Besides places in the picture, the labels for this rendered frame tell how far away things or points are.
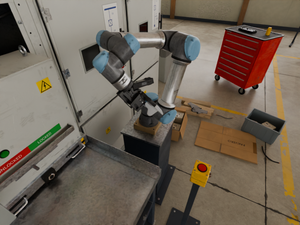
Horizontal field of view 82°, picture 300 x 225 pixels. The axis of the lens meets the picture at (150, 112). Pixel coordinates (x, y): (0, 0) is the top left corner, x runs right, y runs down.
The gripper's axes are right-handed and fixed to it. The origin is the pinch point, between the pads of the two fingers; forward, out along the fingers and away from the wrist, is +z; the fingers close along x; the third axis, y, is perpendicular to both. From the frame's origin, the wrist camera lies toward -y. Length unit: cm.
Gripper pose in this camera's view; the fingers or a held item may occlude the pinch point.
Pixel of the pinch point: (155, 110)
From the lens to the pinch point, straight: 83.9
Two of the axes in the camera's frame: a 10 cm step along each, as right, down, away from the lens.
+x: 5.1, 2.4, -8.3
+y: -6.3, 7.6, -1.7
